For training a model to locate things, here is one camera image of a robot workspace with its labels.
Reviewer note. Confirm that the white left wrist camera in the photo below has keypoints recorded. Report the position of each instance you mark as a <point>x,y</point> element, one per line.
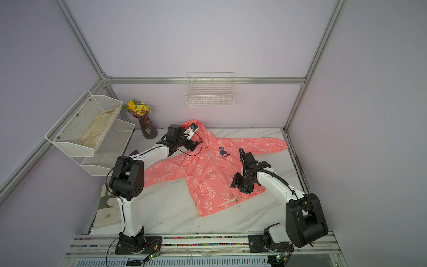
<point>190,131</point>

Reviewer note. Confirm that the yellow flower bouquet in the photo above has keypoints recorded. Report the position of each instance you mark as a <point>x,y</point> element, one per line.
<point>137,109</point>

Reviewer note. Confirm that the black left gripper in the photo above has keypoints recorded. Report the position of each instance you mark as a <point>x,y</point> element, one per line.
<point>189,145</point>

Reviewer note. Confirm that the cream green work glove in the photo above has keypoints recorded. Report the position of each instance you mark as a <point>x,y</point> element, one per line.
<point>108,212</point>

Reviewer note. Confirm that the beige glove on shelf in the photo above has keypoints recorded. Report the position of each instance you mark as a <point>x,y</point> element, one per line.
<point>93,134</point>

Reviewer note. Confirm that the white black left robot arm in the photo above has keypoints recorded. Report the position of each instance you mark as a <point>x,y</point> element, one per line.
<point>127,180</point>

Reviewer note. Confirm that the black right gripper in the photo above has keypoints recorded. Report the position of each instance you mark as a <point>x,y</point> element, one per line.
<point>237,181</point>

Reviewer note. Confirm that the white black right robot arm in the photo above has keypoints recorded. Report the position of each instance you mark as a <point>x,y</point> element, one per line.
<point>304,220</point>

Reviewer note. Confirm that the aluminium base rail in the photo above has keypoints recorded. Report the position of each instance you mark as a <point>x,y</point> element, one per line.
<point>201,250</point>

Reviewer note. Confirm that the purple pink garden trowel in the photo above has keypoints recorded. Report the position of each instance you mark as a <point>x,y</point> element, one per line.
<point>135,152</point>

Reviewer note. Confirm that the pink bear print jacket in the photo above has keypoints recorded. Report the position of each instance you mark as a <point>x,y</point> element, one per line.
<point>209,171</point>

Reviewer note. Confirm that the white mesh two-tier shelf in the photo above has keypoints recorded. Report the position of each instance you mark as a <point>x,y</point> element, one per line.
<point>67,131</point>

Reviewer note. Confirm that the purple ribbed glass vase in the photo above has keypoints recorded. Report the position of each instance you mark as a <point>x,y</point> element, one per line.
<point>148,129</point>

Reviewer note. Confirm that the white wire wall basket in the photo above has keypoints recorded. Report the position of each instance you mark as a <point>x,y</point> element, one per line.
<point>210,89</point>

